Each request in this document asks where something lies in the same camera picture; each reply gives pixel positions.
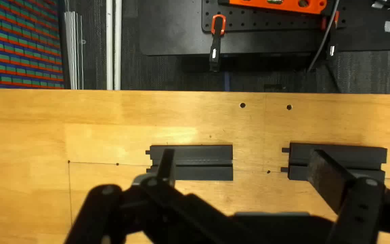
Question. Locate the black pegboard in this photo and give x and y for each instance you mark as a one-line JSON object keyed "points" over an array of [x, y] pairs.
{"points": [[258, 24]]}

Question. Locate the black flat panel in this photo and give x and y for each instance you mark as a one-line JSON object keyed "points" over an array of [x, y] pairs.
{"points": [[173, 28]]}

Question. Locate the orange spirit level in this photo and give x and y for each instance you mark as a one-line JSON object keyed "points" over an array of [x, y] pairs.
{"points": [[277, 6]]}

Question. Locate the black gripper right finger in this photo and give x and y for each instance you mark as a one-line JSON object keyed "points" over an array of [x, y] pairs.
{"points": [[366, 212]]}

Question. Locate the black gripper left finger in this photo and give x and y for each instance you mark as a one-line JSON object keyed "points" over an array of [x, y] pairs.
{"points": [[128, 212]]}

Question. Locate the multicoloured patterned wall panel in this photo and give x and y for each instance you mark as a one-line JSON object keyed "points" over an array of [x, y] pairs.
{"points": [[20, 41]]}

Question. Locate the black grooved track piece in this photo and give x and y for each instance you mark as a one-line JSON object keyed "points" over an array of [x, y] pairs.
{"points": [[202, 157], [365, 154]]}

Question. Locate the orange black clamp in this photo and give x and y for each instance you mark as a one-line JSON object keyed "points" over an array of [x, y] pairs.
{"points": [[217, 46]]}

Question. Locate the white panel stack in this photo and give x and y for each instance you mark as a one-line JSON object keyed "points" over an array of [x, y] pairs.
{"points": [[74, 50]]}

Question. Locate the white pole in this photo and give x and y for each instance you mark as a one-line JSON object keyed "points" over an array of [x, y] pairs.
{"points": [[114, 46]]}

